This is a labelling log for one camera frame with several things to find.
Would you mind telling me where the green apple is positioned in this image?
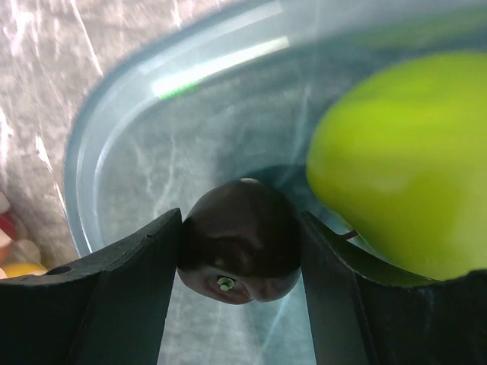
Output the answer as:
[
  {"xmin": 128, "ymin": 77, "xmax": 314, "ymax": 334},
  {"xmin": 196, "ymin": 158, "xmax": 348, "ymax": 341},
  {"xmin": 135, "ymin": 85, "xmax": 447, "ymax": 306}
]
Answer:
[{"xmin": 306, "ymin": 51, "xmax": 486, "ymax": 280}]

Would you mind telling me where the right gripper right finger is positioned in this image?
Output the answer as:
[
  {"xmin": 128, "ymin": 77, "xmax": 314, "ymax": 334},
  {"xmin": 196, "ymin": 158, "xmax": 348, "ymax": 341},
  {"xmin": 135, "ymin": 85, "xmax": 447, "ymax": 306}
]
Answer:
[{"xmin": 300, "ymin": 212, "xmax": 486, "ymax": 364}]

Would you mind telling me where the clear polka dot zip bag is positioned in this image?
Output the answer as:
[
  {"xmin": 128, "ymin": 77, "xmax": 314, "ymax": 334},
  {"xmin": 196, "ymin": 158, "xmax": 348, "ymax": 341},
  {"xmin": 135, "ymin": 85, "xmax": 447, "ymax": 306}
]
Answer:
[{"xmin": 0, "ymin": 189, "xmax": 50, "ymax": 281}]

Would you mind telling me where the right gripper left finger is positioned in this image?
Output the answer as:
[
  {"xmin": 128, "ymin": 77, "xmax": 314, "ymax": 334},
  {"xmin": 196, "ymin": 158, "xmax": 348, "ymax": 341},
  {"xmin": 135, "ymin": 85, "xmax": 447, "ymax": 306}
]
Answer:
[{"xmin": 1, "ymin": 208, "xmax": 182, "ymax": 364}]

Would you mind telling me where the teal plastic fruit tray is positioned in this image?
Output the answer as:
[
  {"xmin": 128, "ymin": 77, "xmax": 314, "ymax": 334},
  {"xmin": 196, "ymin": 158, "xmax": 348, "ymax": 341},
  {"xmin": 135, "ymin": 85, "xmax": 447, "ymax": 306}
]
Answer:
[{"xmin": 65, "ymin": 1, "xmax": 486, "ymax": 364}]

